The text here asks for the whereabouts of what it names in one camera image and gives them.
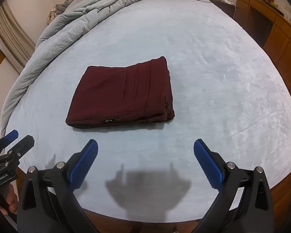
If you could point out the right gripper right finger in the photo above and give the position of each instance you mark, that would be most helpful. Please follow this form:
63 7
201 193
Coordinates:
244 202

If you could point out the grey comforter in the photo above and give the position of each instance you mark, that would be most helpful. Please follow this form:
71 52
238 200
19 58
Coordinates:
61 33

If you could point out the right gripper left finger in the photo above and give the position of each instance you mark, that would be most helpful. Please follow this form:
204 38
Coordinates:
47 202

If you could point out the maroon pants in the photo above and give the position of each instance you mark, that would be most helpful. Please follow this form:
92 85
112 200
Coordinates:
111 96

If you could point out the person's left hand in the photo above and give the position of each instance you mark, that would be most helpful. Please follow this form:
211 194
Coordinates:
10 197

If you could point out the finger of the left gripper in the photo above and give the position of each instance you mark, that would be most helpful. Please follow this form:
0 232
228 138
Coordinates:
20 149
8 139

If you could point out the beige curtain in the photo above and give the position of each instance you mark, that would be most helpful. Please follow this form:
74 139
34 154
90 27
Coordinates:
15 40

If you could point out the light blue bed sheet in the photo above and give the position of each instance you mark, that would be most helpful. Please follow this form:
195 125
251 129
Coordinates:
226 91

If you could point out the wooden bed frame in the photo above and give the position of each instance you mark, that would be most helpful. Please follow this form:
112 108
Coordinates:
281 197

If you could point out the wooden desk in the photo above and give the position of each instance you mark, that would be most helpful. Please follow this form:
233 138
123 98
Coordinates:
270 30

